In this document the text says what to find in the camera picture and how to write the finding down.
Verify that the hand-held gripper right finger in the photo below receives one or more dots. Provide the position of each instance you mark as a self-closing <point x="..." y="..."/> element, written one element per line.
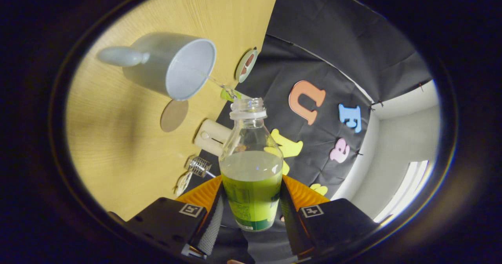
<point x="287" y="221"/>

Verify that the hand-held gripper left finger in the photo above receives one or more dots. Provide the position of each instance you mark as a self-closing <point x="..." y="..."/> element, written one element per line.
<point x="210" y="232"/>

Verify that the clear green label juice bottle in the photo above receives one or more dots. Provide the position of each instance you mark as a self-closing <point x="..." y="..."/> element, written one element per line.
<point x="251" y="197"/>

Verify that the round brown coaster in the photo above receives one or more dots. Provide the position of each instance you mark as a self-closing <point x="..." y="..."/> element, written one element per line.
<point x="174" y="115"/>

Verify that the white cup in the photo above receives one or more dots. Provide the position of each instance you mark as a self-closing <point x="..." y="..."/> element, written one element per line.
<point x="157" y="68"/>

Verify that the slim green drink bottle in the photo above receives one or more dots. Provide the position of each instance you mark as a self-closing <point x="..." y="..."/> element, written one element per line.
<point x="227" y="95"/>

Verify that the white divided food tray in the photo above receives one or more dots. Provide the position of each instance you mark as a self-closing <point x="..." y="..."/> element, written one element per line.
<point x="183" y="183"/>

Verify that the pale blue utensil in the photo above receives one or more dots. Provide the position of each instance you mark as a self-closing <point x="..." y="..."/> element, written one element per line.
<point x="211" y="174"/>

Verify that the metal mesh utensil holder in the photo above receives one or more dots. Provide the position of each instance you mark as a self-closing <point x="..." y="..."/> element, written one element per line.
<point x="199" y="166"/>

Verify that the white toaster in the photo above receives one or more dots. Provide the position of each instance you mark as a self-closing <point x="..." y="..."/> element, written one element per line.
<point x="210" y="138"/>

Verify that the wooden table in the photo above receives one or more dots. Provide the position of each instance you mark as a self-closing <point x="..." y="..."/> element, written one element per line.
<point x="129" y="158"/>

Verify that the ceiling light panel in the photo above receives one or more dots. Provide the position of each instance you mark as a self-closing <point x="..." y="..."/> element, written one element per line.
<point x="408" y="189"/>

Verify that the brown meat piece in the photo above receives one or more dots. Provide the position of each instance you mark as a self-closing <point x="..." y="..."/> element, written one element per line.
<point x="244" y="70"/>
<point x="250" y="60"/>

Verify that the grey plate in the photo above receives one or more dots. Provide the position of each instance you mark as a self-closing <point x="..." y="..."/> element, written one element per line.
<point x="240" y="64"/>

